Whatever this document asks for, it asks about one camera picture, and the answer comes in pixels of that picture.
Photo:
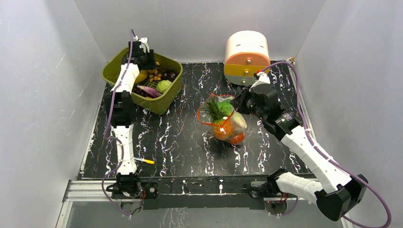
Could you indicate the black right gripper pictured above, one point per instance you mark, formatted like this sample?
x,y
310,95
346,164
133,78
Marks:
x,y
242,102

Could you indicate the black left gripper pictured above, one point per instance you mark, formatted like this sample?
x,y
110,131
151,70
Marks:
x,y
151,56

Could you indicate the green toy lettuce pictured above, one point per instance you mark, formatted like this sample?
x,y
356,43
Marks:
x,y
236,117

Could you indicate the clear zip bag orange zipper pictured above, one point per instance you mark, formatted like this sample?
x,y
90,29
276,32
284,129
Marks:
x,y
202,117

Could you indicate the purple toy eggplant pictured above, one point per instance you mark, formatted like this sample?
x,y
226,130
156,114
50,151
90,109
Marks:
x,y
152,92

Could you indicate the orange toy pumpkin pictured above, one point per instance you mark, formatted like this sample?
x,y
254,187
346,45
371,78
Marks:
x,y
238,139

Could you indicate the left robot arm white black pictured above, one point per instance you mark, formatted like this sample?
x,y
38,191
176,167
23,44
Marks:
x,y
121,115

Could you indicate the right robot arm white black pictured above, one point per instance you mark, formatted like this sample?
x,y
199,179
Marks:
x,y
335,192

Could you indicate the yellow toy banana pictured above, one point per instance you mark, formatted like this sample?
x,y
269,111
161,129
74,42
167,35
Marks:
x,y
141,76

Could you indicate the dark brown toy fruit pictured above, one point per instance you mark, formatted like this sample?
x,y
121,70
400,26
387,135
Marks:
x,y
162,72

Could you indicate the light green toy cabbage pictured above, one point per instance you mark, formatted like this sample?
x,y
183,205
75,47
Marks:
x,y
163,85

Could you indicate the dark purple toy grapes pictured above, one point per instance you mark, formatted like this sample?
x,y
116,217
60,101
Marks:
x,y
140,92

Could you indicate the olive green plastic bin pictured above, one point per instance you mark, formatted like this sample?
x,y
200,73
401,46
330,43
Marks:
x,y
157,105

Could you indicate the round white mini drawer cabinet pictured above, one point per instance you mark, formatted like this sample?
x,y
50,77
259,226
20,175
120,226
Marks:
x,y
246,52

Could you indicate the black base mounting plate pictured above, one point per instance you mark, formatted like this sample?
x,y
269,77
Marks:
x,y
250,191

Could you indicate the white pen yellow cap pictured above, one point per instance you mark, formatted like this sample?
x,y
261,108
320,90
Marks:
x,y
145,160

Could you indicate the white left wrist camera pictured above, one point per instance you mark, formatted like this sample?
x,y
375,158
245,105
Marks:
x,y
141,44

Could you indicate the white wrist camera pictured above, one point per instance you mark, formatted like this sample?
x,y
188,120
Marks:
x,y
141,44
260,78

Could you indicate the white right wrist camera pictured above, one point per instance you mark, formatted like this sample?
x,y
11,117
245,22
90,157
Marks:
x,y
260,78

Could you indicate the aluminium frame rail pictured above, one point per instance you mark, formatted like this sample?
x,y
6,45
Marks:
x,y
182,147

